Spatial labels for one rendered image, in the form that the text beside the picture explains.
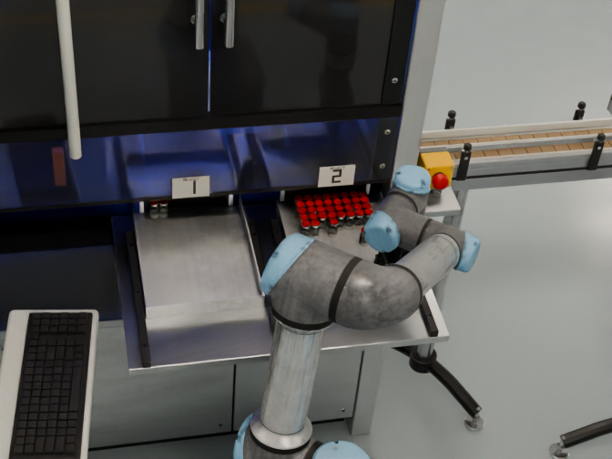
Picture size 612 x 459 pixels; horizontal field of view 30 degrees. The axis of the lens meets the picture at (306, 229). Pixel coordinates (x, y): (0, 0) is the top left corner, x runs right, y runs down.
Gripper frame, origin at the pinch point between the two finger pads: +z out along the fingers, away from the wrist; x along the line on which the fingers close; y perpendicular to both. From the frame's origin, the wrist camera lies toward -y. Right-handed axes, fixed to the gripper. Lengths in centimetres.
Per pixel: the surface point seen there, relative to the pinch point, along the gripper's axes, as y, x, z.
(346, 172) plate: -27.4, -4.7, -11.2
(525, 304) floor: -72, 78, 92
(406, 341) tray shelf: 12.5, 1.1, 3.8
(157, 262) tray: -18, -50, 3
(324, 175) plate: -27.4, -9.9, -10.9
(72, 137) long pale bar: -20, -66, -33
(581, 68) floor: -202, 149, 92
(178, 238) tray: -26, -44, 4
